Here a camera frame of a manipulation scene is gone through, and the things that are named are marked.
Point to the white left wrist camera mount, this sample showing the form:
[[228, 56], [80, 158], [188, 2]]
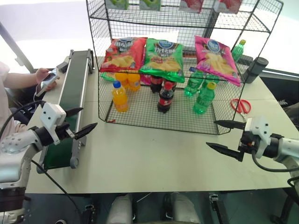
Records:
[[51, 115]]

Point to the white metal frame post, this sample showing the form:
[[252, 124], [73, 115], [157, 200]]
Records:
[[14, 44]]

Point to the person's hand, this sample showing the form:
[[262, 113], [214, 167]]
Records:
[[42, 74]]

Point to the pink potato chip bag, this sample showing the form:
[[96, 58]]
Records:
[[216, 60]]

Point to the red potato chip bag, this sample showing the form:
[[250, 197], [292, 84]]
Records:
[[125, 54]]

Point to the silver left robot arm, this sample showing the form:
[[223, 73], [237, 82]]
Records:
[[14, 149]]

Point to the green soda bottle yellow cap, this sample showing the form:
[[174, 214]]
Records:
[[238, 51], [203, 100]]

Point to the black cylinder device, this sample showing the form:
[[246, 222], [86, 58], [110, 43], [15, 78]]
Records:
[[255, 67]]

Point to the person's forearm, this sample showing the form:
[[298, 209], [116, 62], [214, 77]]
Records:
[[22, 80]]

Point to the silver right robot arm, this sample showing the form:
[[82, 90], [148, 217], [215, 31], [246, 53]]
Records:
[[287, 149]]

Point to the green potato chip bag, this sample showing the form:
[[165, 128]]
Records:
[[163, 59]]

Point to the grey rounded leg shape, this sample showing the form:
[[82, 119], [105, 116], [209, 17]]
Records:
[[120, 210], [183, 210]]

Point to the person's pink clothed body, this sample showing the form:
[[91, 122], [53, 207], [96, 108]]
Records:
[[4, 105]]

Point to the orange soda bottle blue cap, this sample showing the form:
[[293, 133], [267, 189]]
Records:
[[120, 99]]

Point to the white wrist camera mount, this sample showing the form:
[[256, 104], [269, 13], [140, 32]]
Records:
[[258, 130], [51, 115]]

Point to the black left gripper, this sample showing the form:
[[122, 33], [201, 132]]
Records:
[[61, 131]]

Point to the pink snack bag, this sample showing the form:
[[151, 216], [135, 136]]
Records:
[[145, 79]]

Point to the green snack bag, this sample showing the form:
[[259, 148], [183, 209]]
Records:
[[150, 4], [118, 3]]

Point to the white smartphone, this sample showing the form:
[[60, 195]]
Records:
[[52, 78]]

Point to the black table bracket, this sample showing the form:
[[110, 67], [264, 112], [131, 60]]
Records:
[[217, 207]]

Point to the red snack bag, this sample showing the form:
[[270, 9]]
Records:
[[191, 5], [227, 5]]

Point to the cola bottle red cap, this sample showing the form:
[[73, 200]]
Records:
[[165, 100]]

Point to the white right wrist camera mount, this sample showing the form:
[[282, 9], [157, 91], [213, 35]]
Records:
[[258, 130]]

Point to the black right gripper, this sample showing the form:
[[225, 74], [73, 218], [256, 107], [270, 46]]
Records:
[[247, 143]]

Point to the green conveyor belt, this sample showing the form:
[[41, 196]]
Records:
[[70, 93]]

